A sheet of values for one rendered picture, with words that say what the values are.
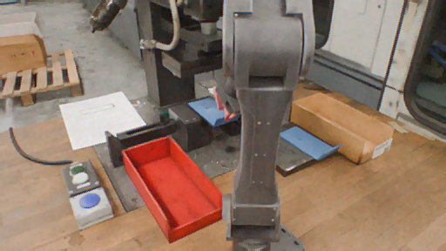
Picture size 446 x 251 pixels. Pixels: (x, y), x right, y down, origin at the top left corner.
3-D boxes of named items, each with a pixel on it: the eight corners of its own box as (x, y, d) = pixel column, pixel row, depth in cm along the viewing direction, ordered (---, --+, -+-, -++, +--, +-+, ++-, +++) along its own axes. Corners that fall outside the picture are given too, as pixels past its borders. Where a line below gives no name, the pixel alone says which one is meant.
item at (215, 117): (217, 129, 77) (216, 118, 75) (187, 105, 88) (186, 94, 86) (240, 121, 80) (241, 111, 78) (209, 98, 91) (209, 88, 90)
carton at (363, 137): (357, 168, 79) (365, 142, 75) (288, 125, 97) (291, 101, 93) (388, 152, 85) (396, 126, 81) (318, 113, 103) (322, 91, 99)
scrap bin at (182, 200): (169, 244, 59) (166, 221, 55) (125, 171, 77) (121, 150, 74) (225, 218, 64) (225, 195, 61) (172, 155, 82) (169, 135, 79)
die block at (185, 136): (187, 152, 83) (185, 127, 79) (171, 134, 91) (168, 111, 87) (250, 130, 93) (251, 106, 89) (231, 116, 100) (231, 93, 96)
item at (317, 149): (322, 163, 76) (324, 153, 74) (277, 135, 87) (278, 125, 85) (341, 153, 79) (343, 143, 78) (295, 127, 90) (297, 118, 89)
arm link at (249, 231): (223, 187, 52) (221, 213, 47) (278, 189, 51) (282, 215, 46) (223, 216, 55) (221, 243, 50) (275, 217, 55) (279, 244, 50)
